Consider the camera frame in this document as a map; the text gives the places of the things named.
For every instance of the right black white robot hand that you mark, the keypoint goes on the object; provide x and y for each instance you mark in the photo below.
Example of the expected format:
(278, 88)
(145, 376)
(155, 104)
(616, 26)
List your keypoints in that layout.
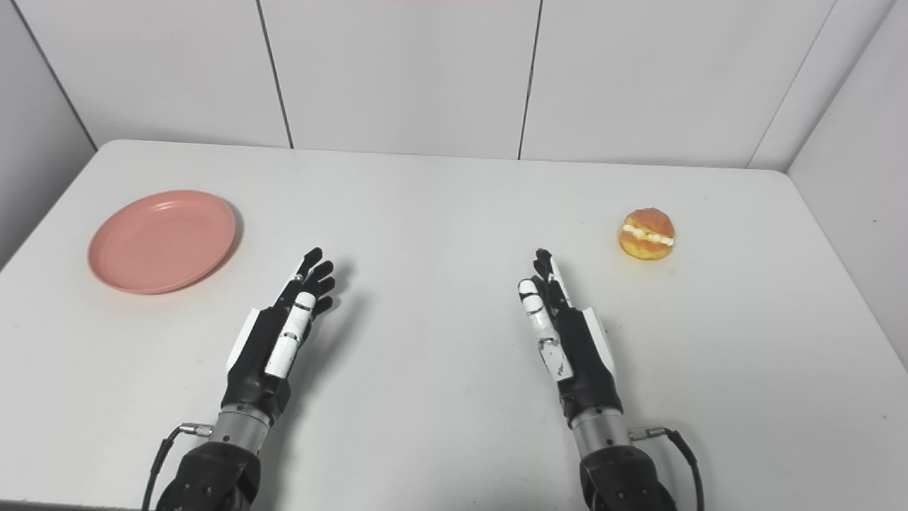
(585, 355)

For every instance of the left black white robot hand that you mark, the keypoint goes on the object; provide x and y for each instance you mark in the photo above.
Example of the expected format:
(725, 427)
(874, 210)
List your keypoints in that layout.
(259, 355)

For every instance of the cream puff pastry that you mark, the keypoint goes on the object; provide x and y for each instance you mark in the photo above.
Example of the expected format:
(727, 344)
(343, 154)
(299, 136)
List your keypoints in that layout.
(647, 234)

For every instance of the pink round plate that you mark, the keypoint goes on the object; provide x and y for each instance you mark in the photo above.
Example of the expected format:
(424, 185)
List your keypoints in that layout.
(162, 241)

